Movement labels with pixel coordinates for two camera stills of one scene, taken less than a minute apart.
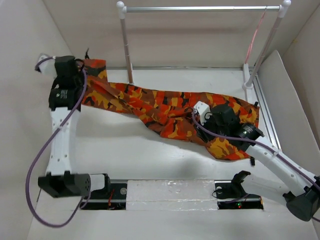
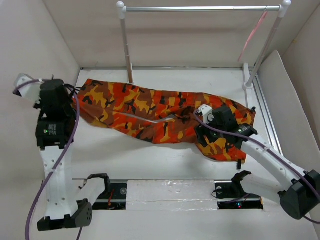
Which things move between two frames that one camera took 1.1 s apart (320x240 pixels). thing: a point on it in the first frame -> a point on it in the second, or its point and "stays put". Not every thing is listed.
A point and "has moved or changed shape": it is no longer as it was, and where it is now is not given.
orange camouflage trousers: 170,109 has moved or changed shape
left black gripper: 81,75 -> 42,102
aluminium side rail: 265,114 stays put
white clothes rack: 248,77 stays put
